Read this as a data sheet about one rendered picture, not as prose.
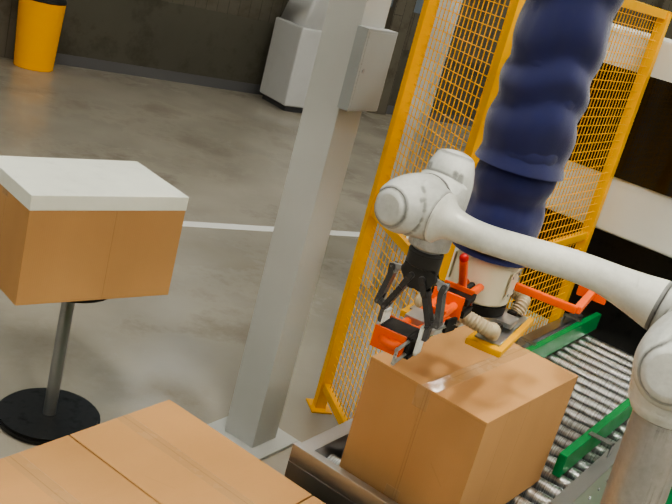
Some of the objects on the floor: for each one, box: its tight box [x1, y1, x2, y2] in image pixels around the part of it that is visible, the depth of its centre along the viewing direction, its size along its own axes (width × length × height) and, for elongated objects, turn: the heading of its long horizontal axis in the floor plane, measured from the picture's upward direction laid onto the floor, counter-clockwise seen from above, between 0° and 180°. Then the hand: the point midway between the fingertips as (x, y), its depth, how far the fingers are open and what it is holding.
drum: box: [13, 0, 67, 72], centre depth 952 cm, size 48×47×74 cm
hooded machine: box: [260, 0, 329, 113], centre depth 1105 cm, size 83×68×149 cm
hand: (401, 334), depth 196 cm, fingers closed on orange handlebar, 8 cm apart
